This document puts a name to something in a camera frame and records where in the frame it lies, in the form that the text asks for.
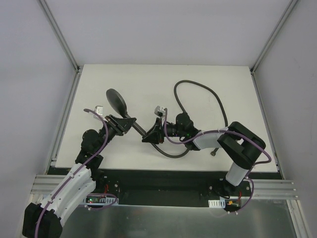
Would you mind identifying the grey shower head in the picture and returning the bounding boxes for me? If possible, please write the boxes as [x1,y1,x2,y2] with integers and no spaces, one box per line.
[106,88,146,136]

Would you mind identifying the dark grey shower hose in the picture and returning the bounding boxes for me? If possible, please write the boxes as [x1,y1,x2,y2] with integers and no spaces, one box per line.
[142,79,229,159]

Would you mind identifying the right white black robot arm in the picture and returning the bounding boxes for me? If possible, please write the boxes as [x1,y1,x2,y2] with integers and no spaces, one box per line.
[142,112,266,196]

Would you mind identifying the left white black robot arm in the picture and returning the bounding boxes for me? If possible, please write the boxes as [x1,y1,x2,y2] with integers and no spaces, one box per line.
[22,115,136,238]

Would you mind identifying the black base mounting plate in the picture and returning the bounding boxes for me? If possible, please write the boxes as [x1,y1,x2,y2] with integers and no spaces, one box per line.
[92,170,251,207]

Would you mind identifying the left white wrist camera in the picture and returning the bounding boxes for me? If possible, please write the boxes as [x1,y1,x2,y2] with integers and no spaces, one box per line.
[94,105,105,119]

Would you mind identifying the left aluminium side rail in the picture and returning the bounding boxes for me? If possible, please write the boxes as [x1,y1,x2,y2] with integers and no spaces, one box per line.
[44,67,82,174]

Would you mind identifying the left aluminium frame post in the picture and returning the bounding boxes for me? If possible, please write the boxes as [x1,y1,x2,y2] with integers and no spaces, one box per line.
[37,0,81,72]

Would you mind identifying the aluminium frame post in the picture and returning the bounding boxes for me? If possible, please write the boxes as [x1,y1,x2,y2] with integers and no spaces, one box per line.
[37,0,81,72]
[250,0,300,75]

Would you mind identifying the aluminium front rail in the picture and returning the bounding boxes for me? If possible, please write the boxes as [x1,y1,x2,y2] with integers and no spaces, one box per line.
[30,175,300,200]

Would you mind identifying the right aluminium frame post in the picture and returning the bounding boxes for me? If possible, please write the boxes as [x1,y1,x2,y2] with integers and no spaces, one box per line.
[250,0,300,75]

